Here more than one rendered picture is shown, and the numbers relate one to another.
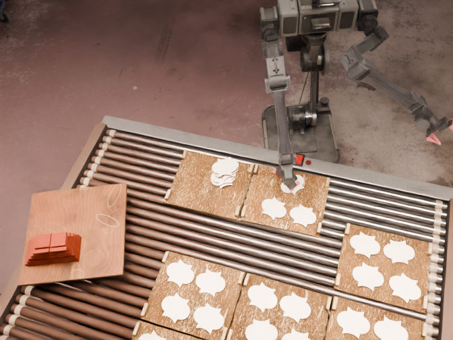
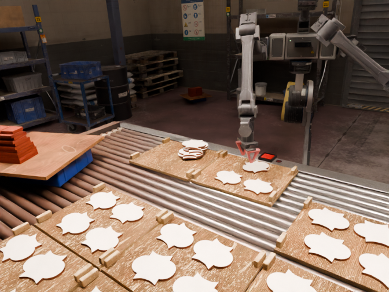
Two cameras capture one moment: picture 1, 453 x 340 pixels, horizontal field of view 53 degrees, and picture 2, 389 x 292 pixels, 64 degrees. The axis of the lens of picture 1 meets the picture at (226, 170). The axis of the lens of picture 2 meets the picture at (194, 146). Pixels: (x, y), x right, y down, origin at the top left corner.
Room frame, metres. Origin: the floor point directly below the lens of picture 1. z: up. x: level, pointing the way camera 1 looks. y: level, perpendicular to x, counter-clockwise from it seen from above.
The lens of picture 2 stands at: (-0.24, -0.37, 1.67)
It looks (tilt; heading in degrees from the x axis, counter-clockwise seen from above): 23 degrees down; 13
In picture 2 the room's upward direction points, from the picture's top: 3 degrees counter-clockwise
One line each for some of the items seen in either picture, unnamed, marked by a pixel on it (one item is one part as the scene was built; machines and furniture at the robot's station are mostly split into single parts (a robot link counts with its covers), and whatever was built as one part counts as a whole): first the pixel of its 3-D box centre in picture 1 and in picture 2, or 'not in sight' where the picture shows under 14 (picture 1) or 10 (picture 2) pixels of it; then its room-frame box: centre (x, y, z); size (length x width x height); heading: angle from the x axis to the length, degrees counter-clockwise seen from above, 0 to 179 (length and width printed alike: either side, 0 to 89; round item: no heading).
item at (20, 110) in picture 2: not in sight; (24, 108); (4.11, 3.58, 0.32); 0.50 x 0.41 x 0.37; 152
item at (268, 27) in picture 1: (270, 33); (259, 48); (1.80, -0.32, 1.45); 0.09 x 0.08 x 0.12; 85
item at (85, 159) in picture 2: not in sight; (51, 162); (1.05, 0.73, 0.97); 0.31 x 0.31 x 0.10; 88
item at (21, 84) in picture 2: not in sight; (23, 81); (4.15, 3.51, 0.76); 0.50 x 0.36 x 0.24; 161
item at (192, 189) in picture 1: (210, 183); (177, 157); (1.28, 0.10, 0.93); 0.41 x 0.35 x 0.02; 66
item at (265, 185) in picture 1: (286, 199); (245, 175); (1.11, -0.29, 0.93); 0.41 x 0.35 x 0.02; 67
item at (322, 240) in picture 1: (245, 221); (195, 186); (1.03, -0.06, 0.90); 1.95 x 0.05 x 0.05; 66
